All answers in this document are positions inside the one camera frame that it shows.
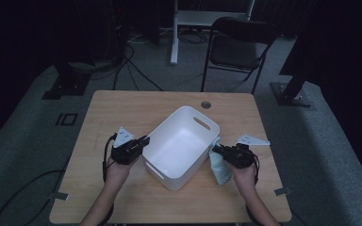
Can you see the dark equipment tower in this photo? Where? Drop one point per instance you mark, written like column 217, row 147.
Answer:
column 118, row 31

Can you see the grey tape strip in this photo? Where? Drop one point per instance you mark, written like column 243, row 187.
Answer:
column 282, row 191
column 58, row 196

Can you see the black folding chair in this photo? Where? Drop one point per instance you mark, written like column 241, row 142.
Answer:
column 237, row 50

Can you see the white plastic basket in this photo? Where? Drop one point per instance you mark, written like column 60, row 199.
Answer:
column 179, row 150

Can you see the dark curtain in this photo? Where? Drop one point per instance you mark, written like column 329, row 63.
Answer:
column 352, row 78

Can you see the white desk frame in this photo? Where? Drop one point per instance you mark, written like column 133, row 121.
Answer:
column 174, row 47

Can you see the person's left hand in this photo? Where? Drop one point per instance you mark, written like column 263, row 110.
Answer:
column 118, row 174

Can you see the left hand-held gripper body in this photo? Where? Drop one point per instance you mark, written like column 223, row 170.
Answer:
column 125, row 153

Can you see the light blue cloth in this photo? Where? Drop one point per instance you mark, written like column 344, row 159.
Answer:
column 221, row 171

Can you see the person's right hand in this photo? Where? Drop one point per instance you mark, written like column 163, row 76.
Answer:
column 245, row 179

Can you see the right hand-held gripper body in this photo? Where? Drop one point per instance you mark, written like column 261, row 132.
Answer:
column 242, row 157

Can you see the black stand with post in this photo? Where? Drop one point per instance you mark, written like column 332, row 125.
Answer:
column 290, row 94

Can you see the black stand base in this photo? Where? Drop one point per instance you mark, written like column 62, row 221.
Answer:
column 69, row 84

